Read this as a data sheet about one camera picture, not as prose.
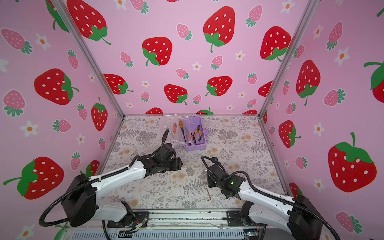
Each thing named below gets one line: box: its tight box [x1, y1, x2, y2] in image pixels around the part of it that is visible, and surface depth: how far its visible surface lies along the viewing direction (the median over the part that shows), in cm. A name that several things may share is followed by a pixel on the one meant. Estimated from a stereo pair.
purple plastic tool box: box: [163, 115, 210, 151], surface depth 106 cm
